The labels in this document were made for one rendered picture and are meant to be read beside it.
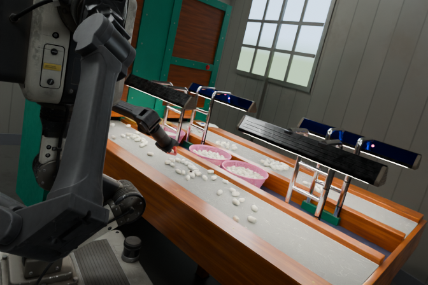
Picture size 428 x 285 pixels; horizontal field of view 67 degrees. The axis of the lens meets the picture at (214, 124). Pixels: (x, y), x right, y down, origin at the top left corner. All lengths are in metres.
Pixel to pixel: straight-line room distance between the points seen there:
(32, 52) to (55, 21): 0.09
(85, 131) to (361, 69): 2.76
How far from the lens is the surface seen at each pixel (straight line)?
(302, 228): 1.43
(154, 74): 2.51
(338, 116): 3.14
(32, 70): 0.91
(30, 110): 2.63
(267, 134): 1.36
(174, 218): 1.35
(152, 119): 1.34
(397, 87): 2.93
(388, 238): 1.72
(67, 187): 0.49
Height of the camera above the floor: 1.33
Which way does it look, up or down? 11 degrees down
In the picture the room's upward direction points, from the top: 13 degrees clockwise
